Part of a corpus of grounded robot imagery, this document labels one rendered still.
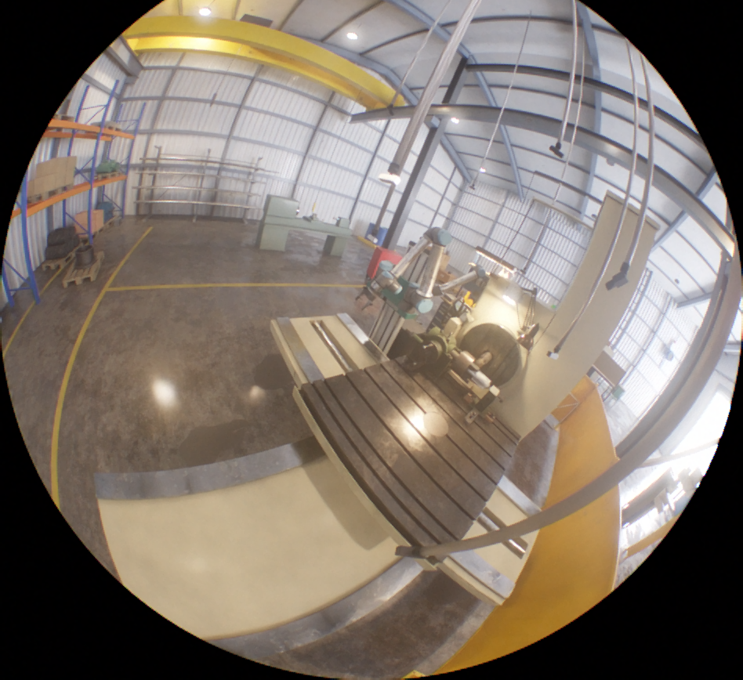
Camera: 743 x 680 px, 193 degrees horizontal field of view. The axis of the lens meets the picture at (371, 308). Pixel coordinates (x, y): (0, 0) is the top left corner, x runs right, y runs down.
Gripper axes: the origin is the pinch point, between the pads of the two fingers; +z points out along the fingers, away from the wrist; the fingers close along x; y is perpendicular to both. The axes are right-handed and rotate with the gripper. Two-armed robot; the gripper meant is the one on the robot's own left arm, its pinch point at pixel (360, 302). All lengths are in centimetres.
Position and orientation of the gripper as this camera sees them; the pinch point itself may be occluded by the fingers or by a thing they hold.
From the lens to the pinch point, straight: 180.3
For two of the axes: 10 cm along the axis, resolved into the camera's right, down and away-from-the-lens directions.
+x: 4.0, 6.5, -6.5
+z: -7.0, 6.8, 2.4
